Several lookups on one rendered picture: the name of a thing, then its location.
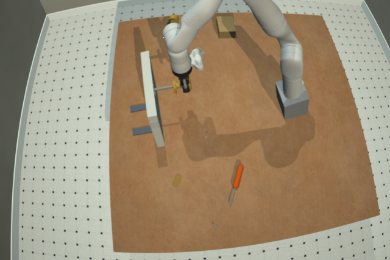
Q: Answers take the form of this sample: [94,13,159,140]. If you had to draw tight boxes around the tan rectangular box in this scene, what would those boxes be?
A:
[216,16,236,38]

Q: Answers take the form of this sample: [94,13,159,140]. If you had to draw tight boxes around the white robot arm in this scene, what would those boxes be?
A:
[163,0,304,100]

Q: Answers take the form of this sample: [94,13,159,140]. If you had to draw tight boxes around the orange-handled screwdriver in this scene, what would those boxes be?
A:
[230,164,244,205]

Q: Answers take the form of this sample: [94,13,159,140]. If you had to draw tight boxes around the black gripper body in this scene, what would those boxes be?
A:
[172,67,192,82]

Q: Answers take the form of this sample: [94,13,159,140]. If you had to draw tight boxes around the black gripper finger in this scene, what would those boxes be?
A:
[179,75,190,93]

